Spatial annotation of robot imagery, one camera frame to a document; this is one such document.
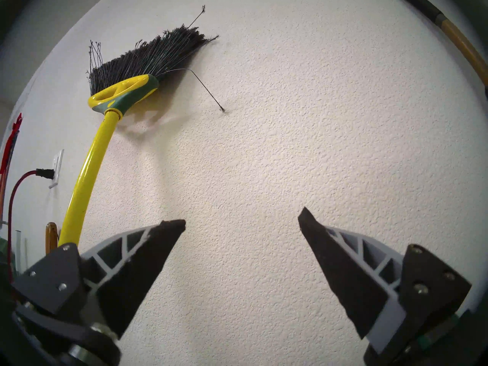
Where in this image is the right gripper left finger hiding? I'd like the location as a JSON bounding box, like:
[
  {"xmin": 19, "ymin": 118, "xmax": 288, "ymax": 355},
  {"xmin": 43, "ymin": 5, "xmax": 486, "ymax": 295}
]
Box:
[{"xmin": 13, "ymin": 220, "xmax": 186, "ymax": 340}]

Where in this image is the yellow broom with black bristles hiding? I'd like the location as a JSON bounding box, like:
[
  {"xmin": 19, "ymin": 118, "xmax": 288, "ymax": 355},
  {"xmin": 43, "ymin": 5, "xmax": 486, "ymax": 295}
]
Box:
[{"xmin": 57, "ymin": 5, "xmax": 226, "ymax": 247}]

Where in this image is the brown stick with green band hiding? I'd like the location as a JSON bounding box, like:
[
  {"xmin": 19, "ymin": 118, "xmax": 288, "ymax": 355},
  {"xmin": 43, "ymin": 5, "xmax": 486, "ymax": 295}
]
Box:
[{"xmin": 45, "ymin": 222, "xmax": 58, "ymax": 255}]

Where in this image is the red ribbon strip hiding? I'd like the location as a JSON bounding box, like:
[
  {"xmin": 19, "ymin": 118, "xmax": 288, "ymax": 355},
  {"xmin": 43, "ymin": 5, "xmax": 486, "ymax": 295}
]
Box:
[{"xmin": 0, "ymin": 113, "xmax": 23, "ymax": 175}]

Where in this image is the white wall outlet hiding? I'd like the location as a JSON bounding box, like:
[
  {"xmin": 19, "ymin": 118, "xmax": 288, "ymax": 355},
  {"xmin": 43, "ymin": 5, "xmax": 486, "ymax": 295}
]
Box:
[{"xmin": 49, "ymin": 149, "xmax": 64, "ymax": 189}]

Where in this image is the red black power cord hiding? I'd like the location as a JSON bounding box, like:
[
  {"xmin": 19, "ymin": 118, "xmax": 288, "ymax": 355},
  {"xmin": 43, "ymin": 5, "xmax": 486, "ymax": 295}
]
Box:
[{"xmin": 7, "ymin": 169, "xmax": 55, "ymax": 286}]

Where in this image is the wooden handle with black grip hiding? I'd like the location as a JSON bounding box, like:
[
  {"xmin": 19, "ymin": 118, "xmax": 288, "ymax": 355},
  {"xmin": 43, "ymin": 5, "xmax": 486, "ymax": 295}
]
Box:
[{"xmin": 390, "ymin": 0, "xmax": 488, "ymax": 99}]

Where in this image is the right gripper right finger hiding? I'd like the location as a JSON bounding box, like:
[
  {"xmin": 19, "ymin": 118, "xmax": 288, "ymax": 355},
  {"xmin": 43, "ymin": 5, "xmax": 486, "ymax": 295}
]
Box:
[{"xmin": 298, "ymin": 207, "xmax": 472, "ymax": 355}]

